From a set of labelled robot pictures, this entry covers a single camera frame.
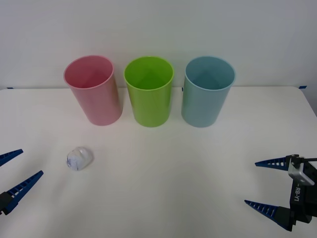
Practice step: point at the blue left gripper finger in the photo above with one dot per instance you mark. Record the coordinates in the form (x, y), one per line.
(22, 187)
(10, 155)

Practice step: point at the pink plastic bin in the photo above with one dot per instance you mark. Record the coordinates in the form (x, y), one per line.
(99, 104)

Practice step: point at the pale blue plastic bin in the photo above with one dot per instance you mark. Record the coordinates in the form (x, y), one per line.
(203, 106)

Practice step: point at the white paper ball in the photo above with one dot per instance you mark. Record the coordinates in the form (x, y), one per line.
(79, 158)

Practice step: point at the green plastic bin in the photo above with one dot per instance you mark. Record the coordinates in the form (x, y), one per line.
(151, 106)

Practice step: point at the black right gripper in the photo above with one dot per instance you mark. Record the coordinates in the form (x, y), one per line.
(307, 198)

